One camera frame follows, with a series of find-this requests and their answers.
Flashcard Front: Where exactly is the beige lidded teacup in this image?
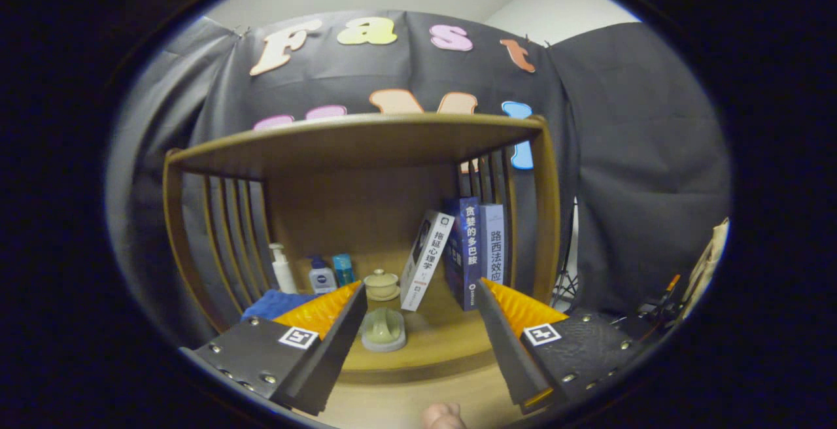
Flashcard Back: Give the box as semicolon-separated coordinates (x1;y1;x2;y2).
364;269;401;302

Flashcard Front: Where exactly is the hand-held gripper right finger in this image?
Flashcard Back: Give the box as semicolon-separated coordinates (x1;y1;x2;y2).
475;277;648;415

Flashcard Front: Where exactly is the black equipment with orange parts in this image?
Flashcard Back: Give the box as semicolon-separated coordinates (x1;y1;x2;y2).
615;274;687;338

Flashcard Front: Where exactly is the clear blue bottle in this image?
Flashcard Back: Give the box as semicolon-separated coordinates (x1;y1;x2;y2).
332;254;356;288

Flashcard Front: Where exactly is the wooden cabinet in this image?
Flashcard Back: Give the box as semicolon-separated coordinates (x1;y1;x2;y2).
162;113;563;351

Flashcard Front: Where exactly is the white bottle with blue cap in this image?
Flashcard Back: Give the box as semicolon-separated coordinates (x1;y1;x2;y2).
308;256;338;295

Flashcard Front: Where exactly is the rolled blue towel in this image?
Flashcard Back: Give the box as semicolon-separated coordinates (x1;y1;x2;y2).
241;289;321;322

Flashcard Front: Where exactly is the black backdrop cloth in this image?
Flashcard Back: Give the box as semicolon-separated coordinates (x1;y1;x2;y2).
105;9;732;351

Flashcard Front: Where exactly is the white pump bottle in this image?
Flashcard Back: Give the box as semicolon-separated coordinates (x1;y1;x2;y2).
269;243;298;295

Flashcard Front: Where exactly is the white book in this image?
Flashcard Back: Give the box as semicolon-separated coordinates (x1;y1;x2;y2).
400;211;456;312

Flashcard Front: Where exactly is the dark blue book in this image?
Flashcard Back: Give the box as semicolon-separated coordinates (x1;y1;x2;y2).
443;196;486;312

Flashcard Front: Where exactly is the pale grey-blue book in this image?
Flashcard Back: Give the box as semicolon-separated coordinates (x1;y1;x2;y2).
479;203;506;286

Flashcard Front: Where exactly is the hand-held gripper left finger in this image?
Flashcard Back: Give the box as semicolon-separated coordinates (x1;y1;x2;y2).
182;280;369;418

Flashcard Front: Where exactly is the beige bag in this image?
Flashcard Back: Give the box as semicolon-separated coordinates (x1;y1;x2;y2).
680;216;730;322

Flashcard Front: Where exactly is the wooden countertop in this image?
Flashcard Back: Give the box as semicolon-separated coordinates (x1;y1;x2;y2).
242;282;524;377

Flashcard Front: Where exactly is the black tripod stand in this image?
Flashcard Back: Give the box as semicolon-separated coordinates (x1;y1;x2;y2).
553;197;583;312

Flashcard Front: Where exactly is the wooden drawer with black knob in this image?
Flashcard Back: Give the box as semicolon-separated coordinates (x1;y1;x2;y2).
307;362;524;429

